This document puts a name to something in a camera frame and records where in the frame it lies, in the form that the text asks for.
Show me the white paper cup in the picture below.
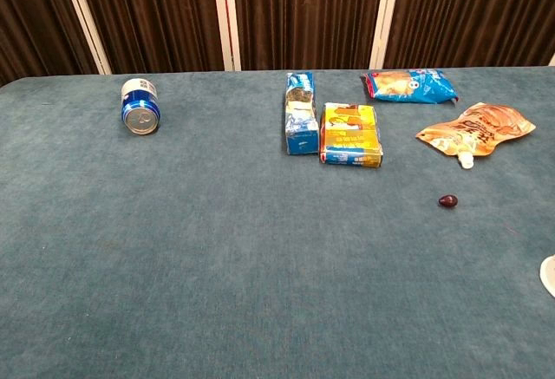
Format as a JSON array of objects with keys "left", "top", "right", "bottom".
[{"left": 539, "top": 255, "right": 555, "bottom": 298}]

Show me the blue cookie box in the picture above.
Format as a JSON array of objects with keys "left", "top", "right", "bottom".
[{"left": 284, "top": 71, "right": 321, "bottom": 155}]

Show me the yellow snack box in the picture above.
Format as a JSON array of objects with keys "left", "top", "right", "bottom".
[{"left": 318, "top": 101, "right": 384, "bottom": 168}]

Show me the blue table cloth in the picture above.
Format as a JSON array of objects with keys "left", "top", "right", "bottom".
[{"left": 0, "top": 66, "right": 555, "bottom": 379}]

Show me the blue and white drink can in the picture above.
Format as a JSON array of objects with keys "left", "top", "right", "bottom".
[{"left": 121, "top": 77, "right": 161, "bottom": 136}]

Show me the dark brown curtain panel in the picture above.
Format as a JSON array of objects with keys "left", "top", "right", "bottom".
[
  {"left": 72, "top": 0, "right": 225, "bottom": 75},
  {"left": 0, "top": 0, "right": 100, "bottom": 88},
  {"left": 383, "top": 0, "right": 555, "bottom": 70},
  {"left": 229, "top": 0, "right": 388, "bottom": 72}
]

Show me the blue chip bag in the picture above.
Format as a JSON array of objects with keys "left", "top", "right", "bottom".
[{"left": 360, "top": 69, "right": 460, "bottom": 105}]

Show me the orange spouted drink pouch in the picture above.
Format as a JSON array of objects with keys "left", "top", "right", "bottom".
[{"left": 415, "top": 101, "right": 537, "bottom": 170}]

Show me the white frame post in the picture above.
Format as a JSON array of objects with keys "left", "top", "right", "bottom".
[
  {"left": 369, "top": 0, "right": 404, "bottom": 70},
  {"left": 211, "top": 0, "right": 242, "bottom": 72},
  {"left": 57, "top": 0, "right": 113, "bottom": 75}
]

